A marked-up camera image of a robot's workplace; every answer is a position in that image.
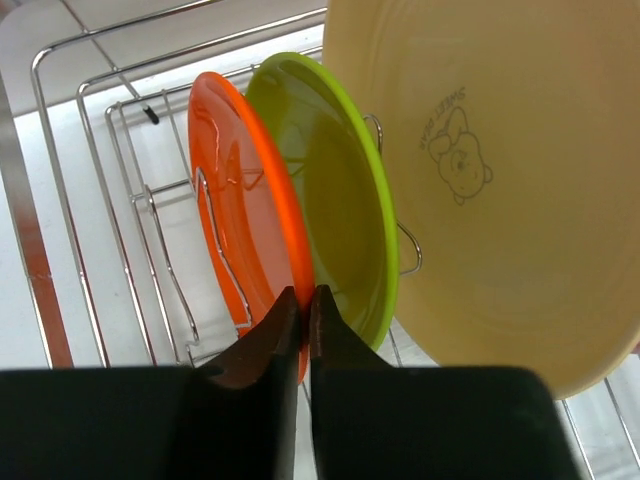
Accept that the orange plastic plate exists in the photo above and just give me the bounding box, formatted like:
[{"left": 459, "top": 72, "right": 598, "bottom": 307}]
[{"left": 187, "top": 71, "right": 315, "bottom": 386}]

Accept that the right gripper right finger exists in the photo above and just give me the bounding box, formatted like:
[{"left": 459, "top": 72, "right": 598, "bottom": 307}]
[{"left": 310, "top": 285, "right": 579, "bottom": 479}]

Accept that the aluminium table rail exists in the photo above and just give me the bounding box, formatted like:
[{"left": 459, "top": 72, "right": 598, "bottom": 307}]
[{"left": 1, "top": 88, "right": 74, "bottom": 369}]

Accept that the yellow plastic plate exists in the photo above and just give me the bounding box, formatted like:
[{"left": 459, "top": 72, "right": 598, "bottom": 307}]
[{"left": 323, "top": 1, "right": 639, "bottom": 399}]

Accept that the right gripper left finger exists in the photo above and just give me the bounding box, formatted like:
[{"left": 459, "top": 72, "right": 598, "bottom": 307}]
[{"left": 1, "top": 288, "right": 301, "bottom": 479}]

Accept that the green plastic plate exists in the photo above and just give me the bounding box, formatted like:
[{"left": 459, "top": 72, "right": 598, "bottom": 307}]
[{"left": 246, "top": 52, "right": 399, "bottom": 349}]

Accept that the metal wire dish rack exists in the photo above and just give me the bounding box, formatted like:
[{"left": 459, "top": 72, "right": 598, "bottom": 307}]
[{"left": 30, "top": 0, "right": 640, "bottom": 480}]

